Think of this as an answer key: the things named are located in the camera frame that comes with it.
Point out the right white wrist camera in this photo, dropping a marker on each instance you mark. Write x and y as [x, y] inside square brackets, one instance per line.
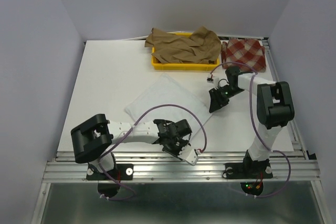
[213, 80]

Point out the aluminium frame rail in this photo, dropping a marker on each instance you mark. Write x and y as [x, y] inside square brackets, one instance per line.
[157, 167]

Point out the yellow plastic tray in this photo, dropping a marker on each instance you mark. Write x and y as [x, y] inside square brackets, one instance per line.
[183, 66]

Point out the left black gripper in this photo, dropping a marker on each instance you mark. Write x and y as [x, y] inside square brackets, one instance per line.
[183, 143]

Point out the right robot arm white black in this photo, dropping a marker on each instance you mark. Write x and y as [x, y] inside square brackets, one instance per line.
[271, 102]

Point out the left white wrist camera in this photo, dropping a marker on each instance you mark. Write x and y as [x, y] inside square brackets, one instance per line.
[190, 156]

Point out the white skirt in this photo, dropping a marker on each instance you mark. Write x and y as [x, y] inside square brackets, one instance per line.
[168, 91]

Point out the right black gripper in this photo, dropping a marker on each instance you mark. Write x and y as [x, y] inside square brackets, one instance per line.
[216, 102]

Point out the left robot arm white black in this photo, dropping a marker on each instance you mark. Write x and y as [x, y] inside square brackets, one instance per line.
[92, 139]

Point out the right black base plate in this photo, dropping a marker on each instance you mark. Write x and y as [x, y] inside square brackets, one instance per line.
[244, 171]

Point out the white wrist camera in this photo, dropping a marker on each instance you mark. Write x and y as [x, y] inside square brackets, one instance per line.
[190, 156]
[213, 80]

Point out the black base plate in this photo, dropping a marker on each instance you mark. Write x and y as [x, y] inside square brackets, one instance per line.
[244, 171]
[121, 172]

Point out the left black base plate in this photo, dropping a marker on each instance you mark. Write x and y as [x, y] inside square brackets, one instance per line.
[121, 172]

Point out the red plaid skirt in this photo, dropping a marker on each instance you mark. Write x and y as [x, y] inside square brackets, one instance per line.
[247, 51]

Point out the brown skirt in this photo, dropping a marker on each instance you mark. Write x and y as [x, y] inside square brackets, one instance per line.
[202, 47]

